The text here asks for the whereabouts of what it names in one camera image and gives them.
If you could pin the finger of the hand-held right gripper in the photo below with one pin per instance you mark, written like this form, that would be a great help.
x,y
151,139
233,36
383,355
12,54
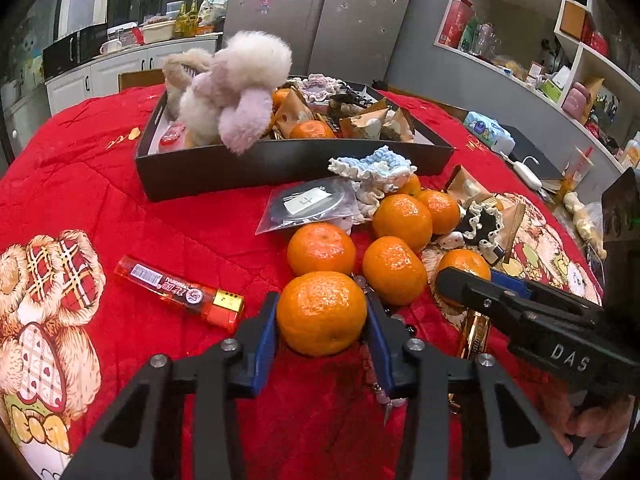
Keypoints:
x,y
480,295
510,282

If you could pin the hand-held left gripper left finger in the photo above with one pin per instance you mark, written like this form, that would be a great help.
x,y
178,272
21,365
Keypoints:
x,y
265,340

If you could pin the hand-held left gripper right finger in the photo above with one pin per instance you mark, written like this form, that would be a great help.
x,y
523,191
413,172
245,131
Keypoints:
x,y
382,355

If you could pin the large tangerine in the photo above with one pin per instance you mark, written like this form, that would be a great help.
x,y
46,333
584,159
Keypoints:
x,y
321,312

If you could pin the black white lace scrunchie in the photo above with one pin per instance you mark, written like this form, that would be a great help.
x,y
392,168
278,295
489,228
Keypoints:
x,y
480,222

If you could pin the black cardboard tray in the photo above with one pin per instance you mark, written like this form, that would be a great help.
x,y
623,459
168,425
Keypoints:
x,y
280,165

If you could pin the person's right forearm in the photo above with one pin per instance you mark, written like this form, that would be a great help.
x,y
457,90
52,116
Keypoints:
x,y
597,462

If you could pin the person's right hand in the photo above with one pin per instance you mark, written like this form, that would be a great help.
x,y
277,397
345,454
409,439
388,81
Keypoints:
x,y
600,420

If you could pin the gold wrapped bar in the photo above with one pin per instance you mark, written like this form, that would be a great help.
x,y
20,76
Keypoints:
x,y
474,334

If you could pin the gold triangular snack packet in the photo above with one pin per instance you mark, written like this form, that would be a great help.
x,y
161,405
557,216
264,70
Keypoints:
x,y
511,225
400,127
365,122
294,112

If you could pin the small white hair clip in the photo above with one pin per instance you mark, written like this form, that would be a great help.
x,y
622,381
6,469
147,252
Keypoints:
x,y
452,240

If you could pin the bag of pale buns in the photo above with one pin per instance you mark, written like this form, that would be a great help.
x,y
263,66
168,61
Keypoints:
x,y
582,220

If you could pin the brown triangular snack packet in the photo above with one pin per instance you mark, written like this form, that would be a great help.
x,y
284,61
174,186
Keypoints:
x,y
467,187

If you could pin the white power adapter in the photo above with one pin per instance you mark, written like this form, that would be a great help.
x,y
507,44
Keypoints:
x,y
525,172

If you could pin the drink cup with straw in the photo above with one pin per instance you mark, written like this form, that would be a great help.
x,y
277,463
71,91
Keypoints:
x,y
577,172

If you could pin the small tangerine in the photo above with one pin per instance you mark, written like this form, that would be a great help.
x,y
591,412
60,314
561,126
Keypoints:
x,y
410,186

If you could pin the black laptop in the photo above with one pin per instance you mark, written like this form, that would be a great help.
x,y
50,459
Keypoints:
x,y
535,152

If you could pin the blue printed tissue pack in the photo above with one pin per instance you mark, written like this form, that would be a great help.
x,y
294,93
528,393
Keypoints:
x,y
487,130

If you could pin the blue white crochet scrunchie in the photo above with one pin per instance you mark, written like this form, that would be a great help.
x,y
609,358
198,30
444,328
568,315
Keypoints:
x,y
372,170

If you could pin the white plastic bottle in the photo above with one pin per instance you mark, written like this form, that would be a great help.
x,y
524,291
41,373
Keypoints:
x,y
632,150

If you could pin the red printed blanket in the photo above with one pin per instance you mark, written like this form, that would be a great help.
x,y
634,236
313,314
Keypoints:
x,y
150,200

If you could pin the pink bag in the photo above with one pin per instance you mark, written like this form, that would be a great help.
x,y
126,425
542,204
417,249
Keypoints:
x,y
577,99

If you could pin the green tissue box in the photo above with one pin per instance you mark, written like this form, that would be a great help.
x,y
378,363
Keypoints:
x,y
552,90

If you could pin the lilac fluffy scrunchie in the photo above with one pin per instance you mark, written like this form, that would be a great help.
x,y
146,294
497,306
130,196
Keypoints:
x,y
245,120

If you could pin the red jelly cup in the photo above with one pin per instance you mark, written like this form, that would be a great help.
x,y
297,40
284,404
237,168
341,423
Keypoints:
x,y
171,139

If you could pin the white fluffy scrunchie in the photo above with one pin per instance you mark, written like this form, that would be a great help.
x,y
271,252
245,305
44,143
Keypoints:
x,y
197,115
255,60

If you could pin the glass jars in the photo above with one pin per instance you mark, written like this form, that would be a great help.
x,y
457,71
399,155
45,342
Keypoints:
x,y
485,40

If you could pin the pink crochet scrunchie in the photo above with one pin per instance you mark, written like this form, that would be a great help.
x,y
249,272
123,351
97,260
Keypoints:
x,y
315,87

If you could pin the red gift box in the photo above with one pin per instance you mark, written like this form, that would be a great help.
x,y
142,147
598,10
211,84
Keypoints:
x,y
456,22

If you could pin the beige fluffy scrunchie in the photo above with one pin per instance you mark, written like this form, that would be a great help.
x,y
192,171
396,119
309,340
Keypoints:
x,y
182,67

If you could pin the wooden chair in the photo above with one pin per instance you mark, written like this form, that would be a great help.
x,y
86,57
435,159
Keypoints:
x,y
140,79

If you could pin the white kitchen cabinet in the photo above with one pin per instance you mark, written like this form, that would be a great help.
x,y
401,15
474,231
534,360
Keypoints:
x,y
115,72

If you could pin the silver refrigerator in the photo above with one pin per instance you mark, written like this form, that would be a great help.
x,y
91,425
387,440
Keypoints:
x,y
320,15

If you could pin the cream plastic basin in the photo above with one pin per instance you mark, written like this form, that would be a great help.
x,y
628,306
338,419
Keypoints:
x,y
159,32

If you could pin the yellow glass bottles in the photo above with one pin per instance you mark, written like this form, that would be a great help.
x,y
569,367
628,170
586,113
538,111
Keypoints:
x,y
187,20

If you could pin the white mug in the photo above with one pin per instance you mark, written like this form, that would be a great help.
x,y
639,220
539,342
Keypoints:
x,y
111,46

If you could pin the plastic shopping bag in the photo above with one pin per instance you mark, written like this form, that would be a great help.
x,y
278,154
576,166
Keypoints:
x,y
215,5

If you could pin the black microwave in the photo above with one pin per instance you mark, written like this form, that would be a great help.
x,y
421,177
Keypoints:
x,y
75,50

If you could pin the white wall shelf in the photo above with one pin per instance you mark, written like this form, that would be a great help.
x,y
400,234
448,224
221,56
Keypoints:
x,y
520,15

